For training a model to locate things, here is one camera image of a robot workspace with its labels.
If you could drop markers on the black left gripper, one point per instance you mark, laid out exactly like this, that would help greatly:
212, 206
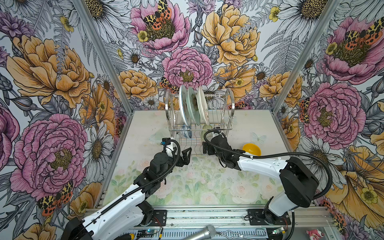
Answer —
181, 163

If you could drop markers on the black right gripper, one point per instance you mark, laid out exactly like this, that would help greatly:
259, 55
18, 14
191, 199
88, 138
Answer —
204, 148

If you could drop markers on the yellow plastic bowl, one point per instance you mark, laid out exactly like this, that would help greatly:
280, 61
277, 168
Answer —
252, 149

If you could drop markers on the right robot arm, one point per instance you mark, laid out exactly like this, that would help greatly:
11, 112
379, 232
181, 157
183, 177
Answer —
299, 183

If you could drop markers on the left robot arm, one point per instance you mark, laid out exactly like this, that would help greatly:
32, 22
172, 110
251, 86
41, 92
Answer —
130, 209

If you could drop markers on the steel two-tier dish rack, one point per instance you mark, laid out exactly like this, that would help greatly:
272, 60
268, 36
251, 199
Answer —
221, 108

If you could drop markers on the green plastic tumbler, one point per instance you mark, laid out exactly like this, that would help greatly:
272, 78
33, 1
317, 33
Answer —
205, 128

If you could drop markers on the blue white ceramic bowl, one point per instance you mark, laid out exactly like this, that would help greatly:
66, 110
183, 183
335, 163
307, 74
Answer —
186, 132

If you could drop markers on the cream floral plate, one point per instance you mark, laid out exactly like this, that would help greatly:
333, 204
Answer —
203, 106

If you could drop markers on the pale green plate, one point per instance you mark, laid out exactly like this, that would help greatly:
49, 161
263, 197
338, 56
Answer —
193, 106

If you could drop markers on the white plate red pattern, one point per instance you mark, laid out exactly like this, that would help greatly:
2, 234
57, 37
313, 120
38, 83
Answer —
183, 105

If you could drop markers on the silver microphone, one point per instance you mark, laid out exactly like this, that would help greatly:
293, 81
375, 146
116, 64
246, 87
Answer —
206, 233

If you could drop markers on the green circuit board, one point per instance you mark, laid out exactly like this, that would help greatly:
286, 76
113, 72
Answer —
146, 234

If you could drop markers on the pink toy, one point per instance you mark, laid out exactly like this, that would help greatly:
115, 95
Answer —
315, 234

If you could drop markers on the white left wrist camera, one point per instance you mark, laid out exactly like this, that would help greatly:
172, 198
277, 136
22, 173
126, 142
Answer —
169, 148

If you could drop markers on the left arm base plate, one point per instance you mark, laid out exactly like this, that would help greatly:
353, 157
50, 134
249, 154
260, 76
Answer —
155, 218

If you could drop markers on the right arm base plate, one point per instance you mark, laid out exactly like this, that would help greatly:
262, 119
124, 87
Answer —
257, 217

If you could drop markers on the yellow black handle tool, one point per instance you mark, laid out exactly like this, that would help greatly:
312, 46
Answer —
126, 237

